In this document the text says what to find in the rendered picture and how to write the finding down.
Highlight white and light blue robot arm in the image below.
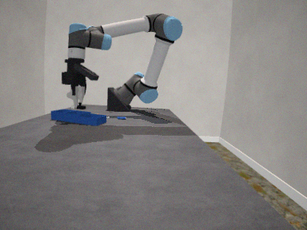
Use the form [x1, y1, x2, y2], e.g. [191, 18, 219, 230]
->
[68, 14, 182, 105]

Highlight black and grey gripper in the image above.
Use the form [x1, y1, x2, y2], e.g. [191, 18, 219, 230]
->
[62, 57, 86, 109]

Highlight blue bins with labels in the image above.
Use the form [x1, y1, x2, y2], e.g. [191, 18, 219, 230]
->
[51, 109, 106, 126]

